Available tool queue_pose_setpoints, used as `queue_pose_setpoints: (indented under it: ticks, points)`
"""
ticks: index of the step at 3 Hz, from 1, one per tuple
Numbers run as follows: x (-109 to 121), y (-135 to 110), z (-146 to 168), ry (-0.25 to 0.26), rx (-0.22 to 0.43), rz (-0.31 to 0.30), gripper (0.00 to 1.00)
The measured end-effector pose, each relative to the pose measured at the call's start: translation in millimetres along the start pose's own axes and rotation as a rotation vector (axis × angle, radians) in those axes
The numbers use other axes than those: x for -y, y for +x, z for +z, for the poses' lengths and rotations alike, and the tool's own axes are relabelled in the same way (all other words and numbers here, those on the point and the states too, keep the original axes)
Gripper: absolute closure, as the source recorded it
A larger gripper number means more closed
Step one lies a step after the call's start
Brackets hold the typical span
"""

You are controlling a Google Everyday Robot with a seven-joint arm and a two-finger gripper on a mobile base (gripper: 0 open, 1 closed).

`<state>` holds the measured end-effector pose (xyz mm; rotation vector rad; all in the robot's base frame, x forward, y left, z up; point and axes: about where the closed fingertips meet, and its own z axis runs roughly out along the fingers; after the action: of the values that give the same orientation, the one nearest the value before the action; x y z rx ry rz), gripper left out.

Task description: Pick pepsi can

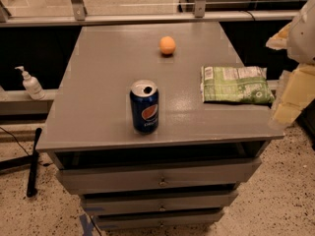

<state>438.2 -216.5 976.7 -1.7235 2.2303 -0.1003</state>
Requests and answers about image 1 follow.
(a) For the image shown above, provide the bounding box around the bottom grey drawer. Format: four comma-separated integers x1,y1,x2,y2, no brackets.
95,208,223,230

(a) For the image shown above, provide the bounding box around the black cable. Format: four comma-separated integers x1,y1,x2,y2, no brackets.
0,126,53,168

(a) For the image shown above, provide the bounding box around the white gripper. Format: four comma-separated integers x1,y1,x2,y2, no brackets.
266,0,315,127

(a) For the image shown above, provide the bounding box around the white pump bottle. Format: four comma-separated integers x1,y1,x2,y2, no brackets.
16,66,45,100

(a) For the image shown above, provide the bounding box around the middle grey drawer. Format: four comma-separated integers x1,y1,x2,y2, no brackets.
81,191,238,215

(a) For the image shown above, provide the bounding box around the black stand leg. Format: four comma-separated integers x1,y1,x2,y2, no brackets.
27,128,42,198

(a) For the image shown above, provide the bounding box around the orange fruit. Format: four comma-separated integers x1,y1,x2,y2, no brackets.
159,36,176,55

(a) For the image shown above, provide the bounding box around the blue floor tape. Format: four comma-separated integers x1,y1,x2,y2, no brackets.
79,214,94,236

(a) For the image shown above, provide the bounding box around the grey drawer cabinet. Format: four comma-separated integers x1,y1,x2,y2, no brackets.
37,23,281,230

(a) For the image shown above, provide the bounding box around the grey metal window rail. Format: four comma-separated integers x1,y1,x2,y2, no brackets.
0,0,299,27

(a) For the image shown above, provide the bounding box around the blue pepsi can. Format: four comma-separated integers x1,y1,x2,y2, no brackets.
130,80,159,134

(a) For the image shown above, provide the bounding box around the grey drawer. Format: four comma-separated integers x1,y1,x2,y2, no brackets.
81,191,238,215
95,208,223,230
56,157,262,195

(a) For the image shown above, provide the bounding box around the green chip bag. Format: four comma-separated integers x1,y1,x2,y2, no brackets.
200,66,275,104

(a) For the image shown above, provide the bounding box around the top grey drawer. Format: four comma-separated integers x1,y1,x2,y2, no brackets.
56,157,262,195

